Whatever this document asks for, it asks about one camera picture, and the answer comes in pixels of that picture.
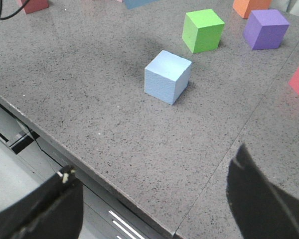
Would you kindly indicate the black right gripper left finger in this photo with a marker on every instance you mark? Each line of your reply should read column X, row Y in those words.
column 55, row 210

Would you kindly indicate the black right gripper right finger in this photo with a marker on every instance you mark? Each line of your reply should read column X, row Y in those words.
column 261, row 209

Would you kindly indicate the light blue foam cube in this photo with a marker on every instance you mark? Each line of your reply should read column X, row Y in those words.
column 130, row 4
column 167, row 76

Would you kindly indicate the grey drawer cabinet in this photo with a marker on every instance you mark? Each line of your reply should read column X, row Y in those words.
column 27, row 160

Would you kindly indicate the purple foam cube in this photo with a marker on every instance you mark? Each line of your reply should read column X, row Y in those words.
column 265, row 29

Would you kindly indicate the green foam cube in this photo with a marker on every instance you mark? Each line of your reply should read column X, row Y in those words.
column 202, row 30

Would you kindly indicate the orange foam cube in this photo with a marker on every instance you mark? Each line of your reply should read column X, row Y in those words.
column 244, row 7

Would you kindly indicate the grey curtain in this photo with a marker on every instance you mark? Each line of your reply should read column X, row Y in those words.
column 290, row 6

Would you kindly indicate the dark red foam cube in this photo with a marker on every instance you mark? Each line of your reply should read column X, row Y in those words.
column 33, row 5

